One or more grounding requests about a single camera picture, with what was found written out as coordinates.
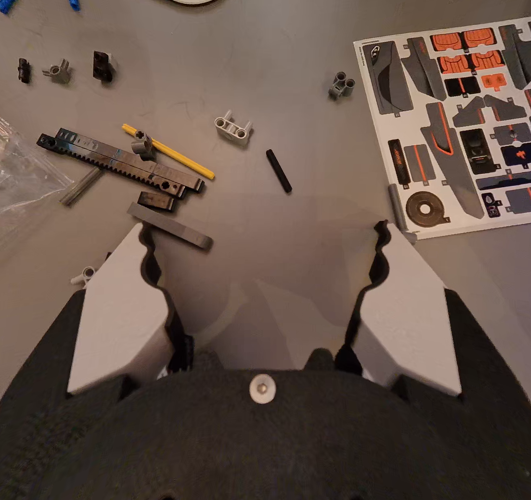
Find light grey double-hole lego connector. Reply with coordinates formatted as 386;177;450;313
214;110;254;147

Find clear plastic bag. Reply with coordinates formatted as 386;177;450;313
0;116;75;252

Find grey lego axle connector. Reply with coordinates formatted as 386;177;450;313
131;130;157;161

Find grey angled lego connector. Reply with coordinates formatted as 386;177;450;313
42;58;72;85

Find light grey lego pin connector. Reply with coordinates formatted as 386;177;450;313
70;266;97;287

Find short black lego beam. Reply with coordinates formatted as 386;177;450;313
137;191;177;214

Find short black lego axle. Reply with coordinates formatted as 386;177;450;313
265;148;293;194

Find black lego connector block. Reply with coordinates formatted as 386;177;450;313
92;51;113;84

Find yellow lego axle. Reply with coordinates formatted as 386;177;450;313
121;124;215;180

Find dark grey double lego connector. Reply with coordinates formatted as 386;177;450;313
329;71;356;100

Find grey lego beam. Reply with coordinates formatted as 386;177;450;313
126;201;214;252

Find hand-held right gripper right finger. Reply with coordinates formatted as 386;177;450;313
334;219;462;396

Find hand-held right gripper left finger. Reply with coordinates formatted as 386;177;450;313
66;222;196;395

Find lego sticker sheet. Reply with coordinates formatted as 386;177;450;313
353;17;531;241

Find grey lego axle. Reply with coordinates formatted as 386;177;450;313
388;184;417;244
59;167;103;207

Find black gear rack beams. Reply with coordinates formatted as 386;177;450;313
55;128;205;194

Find black lego gear rack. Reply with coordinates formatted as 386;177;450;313
36;134;188;199

